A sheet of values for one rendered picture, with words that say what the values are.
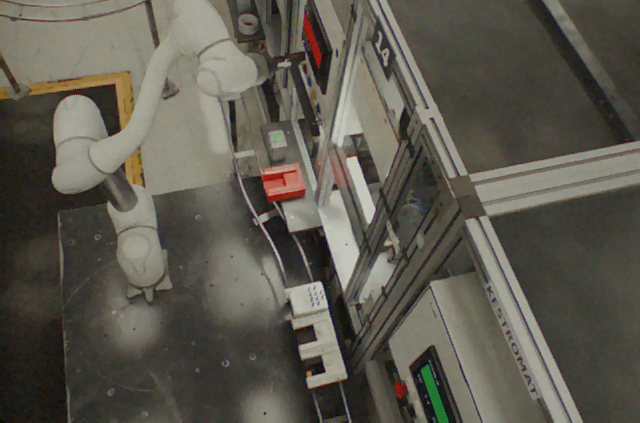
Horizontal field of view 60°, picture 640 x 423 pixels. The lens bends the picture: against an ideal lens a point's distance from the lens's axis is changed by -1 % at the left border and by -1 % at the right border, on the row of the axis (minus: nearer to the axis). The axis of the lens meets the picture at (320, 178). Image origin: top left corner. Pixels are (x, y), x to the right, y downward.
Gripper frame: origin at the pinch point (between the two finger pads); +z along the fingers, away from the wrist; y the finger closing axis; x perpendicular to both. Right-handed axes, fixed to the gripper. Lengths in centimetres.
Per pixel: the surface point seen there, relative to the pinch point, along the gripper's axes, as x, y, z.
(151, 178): 79, 157, 64
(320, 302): 89, 1, 2
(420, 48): -5, -50, -24
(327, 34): -6.7, -11.8, -0.6
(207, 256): 84, 60, 7
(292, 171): 51, 30, 32
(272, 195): 57, 31, 19
